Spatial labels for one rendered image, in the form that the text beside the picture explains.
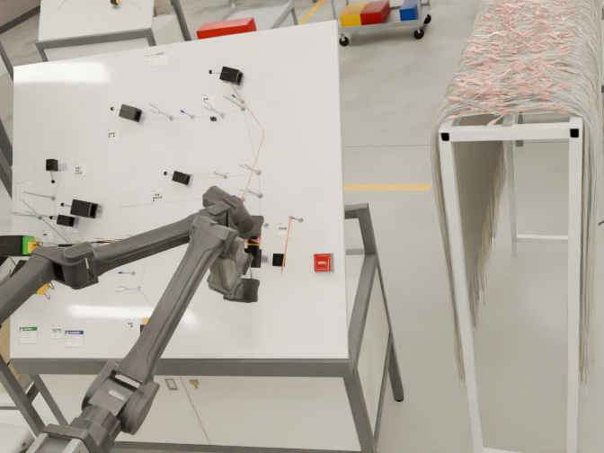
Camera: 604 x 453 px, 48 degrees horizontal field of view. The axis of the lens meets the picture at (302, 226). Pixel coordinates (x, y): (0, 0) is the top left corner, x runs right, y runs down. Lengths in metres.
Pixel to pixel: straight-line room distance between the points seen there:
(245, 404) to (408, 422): 0.88
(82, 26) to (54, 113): 3.84
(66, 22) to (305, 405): 4.82
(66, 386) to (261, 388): 0.73
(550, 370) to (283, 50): 1.78
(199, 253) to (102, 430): 0.36
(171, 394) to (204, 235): 1.15
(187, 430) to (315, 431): 0.48
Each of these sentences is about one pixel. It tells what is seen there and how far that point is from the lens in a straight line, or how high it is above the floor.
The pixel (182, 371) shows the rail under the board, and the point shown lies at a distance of 2.22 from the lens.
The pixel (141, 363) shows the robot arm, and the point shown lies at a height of 1.48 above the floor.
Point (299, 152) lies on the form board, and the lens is 2.08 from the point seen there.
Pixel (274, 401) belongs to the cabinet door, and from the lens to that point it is 2.27.
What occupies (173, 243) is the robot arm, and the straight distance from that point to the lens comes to 1.77.
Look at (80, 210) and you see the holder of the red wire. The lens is 2.26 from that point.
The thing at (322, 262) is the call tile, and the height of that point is 1.11.
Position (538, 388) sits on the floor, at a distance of 3.06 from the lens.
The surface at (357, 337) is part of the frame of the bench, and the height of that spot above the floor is 0.80.
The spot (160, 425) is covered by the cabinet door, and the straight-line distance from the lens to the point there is 2.56.
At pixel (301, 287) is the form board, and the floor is 1.03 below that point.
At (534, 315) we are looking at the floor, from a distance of 3.37.
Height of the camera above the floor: 2.27
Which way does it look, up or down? 33 degrees down
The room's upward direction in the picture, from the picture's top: 14 degrees counter-clockwise
